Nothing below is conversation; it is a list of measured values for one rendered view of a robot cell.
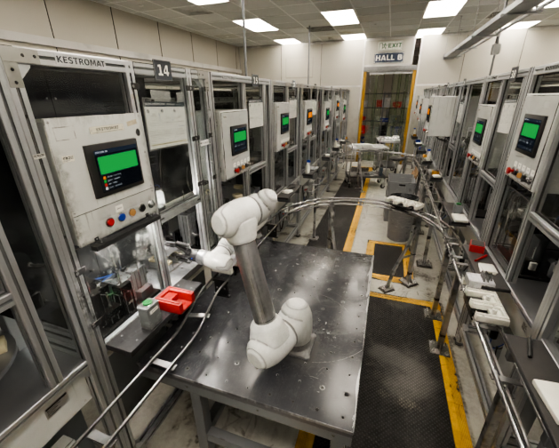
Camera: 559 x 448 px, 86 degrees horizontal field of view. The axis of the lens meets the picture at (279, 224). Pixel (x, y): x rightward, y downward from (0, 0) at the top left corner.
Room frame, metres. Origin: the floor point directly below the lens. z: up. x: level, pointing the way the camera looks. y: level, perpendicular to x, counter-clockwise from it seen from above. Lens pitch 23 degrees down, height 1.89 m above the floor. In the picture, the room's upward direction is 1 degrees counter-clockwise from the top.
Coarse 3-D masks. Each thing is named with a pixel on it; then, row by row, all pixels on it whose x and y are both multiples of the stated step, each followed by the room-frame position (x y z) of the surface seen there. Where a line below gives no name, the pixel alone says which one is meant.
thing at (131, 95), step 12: (132, 72) 1.42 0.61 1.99; (132, 96) 1.39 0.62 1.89; (192, 96) 1.81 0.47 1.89; (132, 108) 1.38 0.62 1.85; (192, 120) 1.78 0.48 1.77; (144, 132) 1.42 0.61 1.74; (156, 204) 1.42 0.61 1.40; (204, 204) 1.81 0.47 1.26; (156, 228) 1.39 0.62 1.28; (204, 228) 1.78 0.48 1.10; (204, 240) 1.77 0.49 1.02; (168, 276) 1.41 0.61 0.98
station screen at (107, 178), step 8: (96, 152) 1.13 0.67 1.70; (104, 152) 1.16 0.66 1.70; (112, 152) 1.20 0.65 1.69; (120, 152) 1.23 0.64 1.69; (136, 152) 1.31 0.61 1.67; (96, 160) 1.12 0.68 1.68; (128, 168) 1.26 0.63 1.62; (136, 168) 1.30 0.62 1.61; (104, 176) 1.14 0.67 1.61; (112, 176) 1.17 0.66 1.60; (120, 176) 1.21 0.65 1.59; (128, 176) 1.25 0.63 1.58; (136, 176) 1.29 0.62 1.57; (104, 184) 1.13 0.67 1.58; (112, 184) 1.17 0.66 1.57; (120, 184) 1.20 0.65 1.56; (128, 184) 1.24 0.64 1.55; (104, 192) 1.12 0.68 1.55
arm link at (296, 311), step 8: (288, 304) 1.20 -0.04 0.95; (296, 304) 1.20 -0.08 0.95; (304, 304) 1.20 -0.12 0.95; (280, 312) 1.20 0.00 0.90; (288, 312) 1.16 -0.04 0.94; (296, 312) 1.15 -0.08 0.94; (304, 312) 1.16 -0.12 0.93; (288, 320) 1.13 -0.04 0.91; (296, 320) 1.14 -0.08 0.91; (304, 320) 1.15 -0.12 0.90; (312, 320) 1.20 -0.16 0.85; (296, 328) 1.11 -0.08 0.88; (304, 328) 1.13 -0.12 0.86; (304, 336) 1.13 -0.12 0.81; (296, 344) 1.10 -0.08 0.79; (304, 344) 1.15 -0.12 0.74
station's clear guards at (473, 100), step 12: (480, 84) 3.05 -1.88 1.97; (468, 96) 3.41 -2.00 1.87; (468, 108) 3.29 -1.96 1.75; (456, 120) 3.74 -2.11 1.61; (468, 120) 3.18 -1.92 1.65; (456, 132) 3.63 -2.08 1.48; (468, 132) 3.07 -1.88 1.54; (444, 144) 4.20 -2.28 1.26; (468, 144) 2.98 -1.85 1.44; (444, 156) 4.02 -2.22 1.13; (456, 156) 3.37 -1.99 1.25; (456, 168) 3.26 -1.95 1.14; (456, 180) 3.14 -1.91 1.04; (456, 192) 3.03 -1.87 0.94
